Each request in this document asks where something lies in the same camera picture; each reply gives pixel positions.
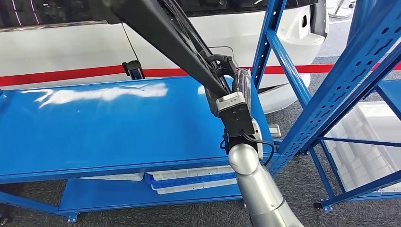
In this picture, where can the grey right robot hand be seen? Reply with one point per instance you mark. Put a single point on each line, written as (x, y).
(243, 84)

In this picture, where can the black plastic plate frame part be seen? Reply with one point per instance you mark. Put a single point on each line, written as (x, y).
(150, 25)

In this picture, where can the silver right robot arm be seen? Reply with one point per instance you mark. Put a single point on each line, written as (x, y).
(260, 194)

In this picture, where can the blue metal shelf rack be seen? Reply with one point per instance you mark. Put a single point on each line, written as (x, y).
(94, 131)
(388, 94)

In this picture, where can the blue plastic bin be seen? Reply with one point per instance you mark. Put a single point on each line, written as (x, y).
(188, 181)

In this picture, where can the red barrier belt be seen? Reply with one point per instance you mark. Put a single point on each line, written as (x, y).
(62, 75)

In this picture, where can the white car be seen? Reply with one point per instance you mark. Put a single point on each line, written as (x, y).
(62, 47)

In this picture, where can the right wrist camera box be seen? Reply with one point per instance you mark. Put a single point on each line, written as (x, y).
(235, 116)

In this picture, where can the black stanchion post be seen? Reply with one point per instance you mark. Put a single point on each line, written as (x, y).
(134, 70)

